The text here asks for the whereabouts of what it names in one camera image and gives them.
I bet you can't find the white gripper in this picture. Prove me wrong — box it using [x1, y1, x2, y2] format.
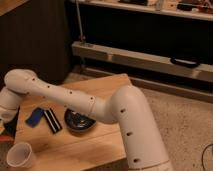
[0, 115, 18, 137]

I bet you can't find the orange pepper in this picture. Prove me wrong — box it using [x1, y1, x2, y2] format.
[0, 135, 13, 142]

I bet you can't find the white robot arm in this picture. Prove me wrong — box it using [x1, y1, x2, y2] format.
[0, 69, 174, 171]

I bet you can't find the blue sponge block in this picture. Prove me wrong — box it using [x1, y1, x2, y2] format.
[25, 107, 44, 128]

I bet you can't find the wooden table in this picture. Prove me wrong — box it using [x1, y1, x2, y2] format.
[13, 73, 134, 171]

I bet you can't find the black white striped block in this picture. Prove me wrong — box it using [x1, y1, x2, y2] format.
[44, 108, 62, 134]

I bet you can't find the black bowl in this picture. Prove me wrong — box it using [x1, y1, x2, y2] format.
[64, 109, 96, 132]

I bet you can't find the metal pole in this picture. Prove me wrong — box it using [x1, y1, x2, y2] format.
[75, 0, 86, 44]

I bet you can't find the long metal rail shelf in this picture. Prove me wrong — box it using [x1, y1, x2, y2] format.
[71, 41, 213, 83]

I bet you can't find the black handle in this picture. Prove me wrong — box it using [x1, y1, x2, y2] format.
[170, 58, 201, 68]

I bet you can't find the black cable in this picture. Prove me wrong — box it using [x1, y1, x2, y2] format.
[200, 143, 213, 171]

